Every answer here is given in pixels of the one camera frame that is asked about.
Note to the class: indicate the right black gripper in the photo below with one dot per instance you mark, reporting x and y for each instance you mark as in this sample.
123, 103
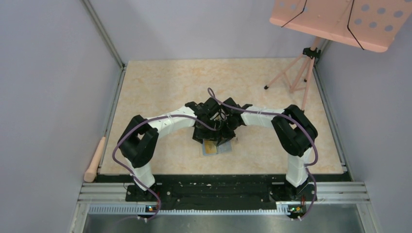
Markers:
225, 137

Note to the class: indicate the pink music stand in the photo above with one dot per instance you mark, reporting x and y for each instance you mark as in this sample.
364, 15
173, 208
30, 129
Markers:
366, 24

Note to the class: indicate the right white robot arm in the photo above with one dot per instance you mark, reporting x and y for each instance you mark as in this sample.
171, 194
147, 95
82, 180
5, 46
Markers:
296, 135

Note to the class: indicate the wooden mallet handle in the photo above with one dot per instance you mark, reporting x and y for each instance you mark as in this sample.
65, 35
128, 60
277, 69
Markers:
91, 172

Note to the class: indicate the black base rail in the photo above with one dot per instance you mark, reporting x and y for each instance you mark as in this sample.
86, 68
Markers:
222, 192

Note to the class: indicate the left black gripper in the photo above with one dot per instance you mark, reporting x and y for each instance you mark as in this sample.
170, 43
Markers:
198, 136

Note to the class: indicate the yellow credit card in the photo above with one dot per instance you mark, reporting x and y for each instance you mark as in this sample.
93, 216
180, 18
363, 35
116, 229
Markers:
209, 148

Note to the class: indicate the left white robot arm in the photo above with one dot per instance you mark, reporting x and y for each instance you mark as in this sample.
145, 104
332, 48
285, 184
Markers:
135, 147

